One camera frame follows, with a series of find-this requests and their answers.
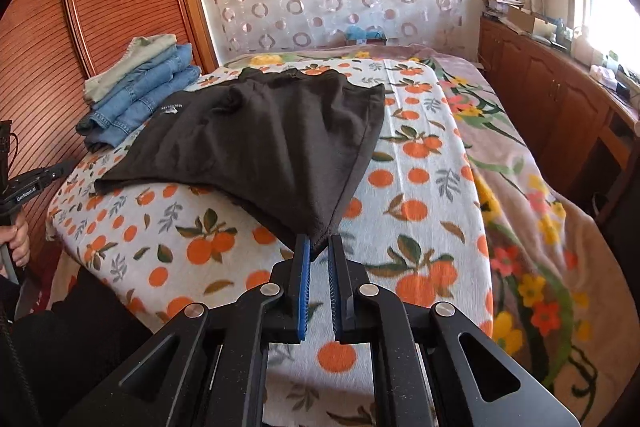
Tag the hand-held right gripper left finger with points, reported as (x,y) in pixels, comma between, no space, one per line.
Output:
(302,287)

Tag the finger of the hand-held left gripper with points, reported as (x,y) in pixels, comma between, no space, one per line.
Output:
(62,168)

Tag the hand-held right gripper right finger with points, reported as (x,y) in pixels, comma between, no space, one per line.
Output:
(337,292)

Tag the black pants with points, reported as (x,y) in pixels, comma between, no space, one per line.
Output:
(280,142)

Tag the beige folded pants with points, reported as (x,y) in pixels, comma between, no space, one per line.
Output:
(130,62)

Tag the person's left hand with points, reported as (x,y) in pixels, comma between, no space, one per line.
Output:
(21,239)

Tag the dark grey folded jeans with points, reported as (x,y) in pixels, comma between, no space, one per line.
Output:
(85,126)

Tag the orange fruit print blanket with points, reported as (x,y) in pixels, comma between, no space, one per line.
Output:
(425,207)

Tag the light blue folded jeans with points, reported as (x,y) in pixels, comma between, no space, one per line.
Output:
(162,63)

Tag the person's dark clothing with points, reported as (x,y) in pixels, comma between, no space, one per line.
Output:
(65,357)

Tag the pink floral blanket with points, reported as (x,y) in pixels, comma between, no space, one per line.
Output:
(525,207)

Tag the blue plastic bag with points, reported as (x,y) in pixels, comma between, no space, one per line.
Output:
(357,32)

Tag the wooden cabinet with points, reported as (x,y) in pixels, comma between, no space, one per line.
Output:
(540,72)

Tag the cardboard box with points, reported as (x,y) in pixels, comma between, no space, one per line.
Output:
(527,23)

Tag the pile of papers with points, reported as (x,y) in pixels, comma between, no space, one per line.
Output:
(497,3)

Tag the row of small containers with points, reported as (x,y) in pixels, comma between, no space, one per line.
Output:
(607,74)

